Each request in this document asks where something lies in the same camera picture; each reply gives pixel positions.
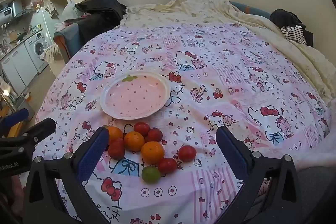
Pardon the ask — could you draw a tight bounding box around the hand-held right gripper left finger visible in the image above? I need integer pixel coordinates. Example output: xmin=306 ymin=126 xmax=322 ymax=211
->
xmin=22 ymin=126 xmax=111 ymax=224

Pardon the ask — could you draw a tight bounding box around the pink cartoon printed blanket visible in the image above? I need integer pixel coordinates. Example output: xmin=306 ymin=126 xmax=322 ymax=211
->
xmin=35 ymin=22 xmax=332 ymax=224

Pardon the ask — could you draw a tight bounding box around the white refrigerator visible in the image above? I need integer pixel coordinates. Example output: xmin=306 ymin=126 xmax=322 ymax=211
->
xmin=30 ymin=7 xmax=57 ymax=43

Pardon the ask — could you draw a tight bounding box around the cream quilted duvet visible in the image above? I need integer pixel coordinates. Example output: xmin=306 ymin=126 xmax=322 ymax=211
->
xmin=120 ymin=0 xmax=336 ymax=104

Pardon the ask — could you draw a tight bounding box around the orange mandarin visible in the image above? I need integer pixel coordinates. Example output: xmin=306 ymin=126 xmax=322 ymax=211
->
xmin=141 ymin=141 xmax=165 ymax=165
xmin=106 ymin=126 xmax=124 ymax=146
xmin=123 ymin=132 xmax=145 ymax=152

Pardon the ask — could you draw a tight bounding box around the blue bed frame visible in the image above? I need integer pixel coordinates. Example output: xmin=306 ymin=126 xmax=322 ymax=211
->
xmin=54 ymin=22 xmax=84 ymax=63

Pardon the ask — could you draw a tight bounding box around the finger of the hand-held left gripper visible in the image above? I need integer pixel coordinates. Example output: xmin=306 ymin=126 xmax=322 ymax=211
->
xmin=0 ymin=109 xmax=29 ymax=134
xmin=0 ymin=118 xmax=57 ymax=152

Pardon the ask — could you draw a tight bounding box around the white plastic bag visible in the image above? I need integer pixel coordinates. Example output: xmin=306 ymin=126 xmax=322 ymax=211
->
xmin=62 ymin=0 xmax=79 ymax=21

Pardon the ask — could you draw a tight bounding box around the black jacket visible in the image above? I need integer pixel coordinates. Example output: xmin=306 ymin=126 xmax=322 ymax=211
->
xmin=64 ymin=0 xmax=128 ymax=42

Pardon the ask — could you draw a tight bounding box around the black garment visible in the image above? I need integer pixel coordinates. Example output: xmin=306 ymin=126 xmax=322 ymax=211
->
xmin=270 ymin=9 xmax=314 ymax=47

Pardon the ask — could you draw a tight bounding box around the striped garment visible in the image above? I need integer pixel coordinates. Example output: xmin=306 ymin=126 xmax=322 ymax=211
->
xmin=281 ymin=25 xmax=307 ymax=45

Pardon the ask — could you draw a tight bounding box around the white kitchen cabinet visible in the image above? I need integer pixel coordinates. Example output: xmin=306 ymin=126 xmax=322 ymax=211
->
xmin=0 ymin=42 xmax=38 ymax=89

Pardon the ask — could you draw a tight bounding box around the pink strawberry print plate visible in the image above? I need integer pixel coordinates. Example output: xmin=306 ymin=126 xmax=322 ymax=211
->
xmin=100 ymin=73 xmax=171 ymax=120

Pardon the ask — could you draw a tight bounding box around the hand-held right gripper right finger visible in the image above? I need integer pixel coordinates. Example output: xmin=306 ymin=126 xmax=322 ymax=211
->
xmin=215 ymin=126 xmax=307 ymax=224

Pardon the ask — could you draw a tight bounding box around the red strawberry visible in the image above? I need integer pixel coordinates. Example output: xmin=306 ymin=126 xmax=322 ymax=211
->
xmin=108 ymin=138 xmax=126 ymax=161
xmin=145 ymin=128 xmax=163 ymax=143

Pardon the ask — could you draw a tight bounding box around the white washing machine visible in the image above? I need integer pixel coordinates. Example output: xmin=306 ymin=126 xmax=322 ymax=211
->
xmin=24 ymin=31 xmax=50 ymax=73

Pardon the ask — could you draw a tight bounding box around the red cherry tomato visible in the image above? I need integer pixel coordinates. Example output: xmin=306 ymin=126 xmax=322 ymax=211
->
xmin=157 ymin=157 xmax=177 ymax=174
xmin=178 ymin=145 xmax=197 ymax=163
xmin=134 ymin=122 xmax=151 ymax=136

